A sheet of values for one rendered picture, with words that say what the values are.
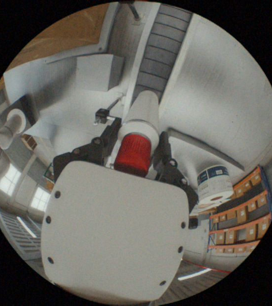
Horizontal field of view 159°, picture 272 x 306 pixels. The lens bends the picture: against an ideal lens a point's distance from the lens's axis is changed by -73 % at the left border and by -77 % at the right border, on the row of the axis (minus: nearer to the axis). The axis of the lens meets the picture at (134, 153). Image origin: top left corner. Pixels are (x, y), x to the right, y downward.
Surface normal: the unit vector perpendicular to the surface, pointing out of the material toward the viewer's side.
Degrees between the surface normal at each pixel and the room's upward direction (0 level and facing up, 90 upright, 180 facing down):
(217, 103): 0
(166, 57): 0
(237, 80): 0
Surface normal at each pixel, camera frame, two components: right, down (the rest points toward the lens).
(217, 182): -0.53, -0.62
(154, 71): -0.18, 0.75
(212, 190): -0.75, -0.53
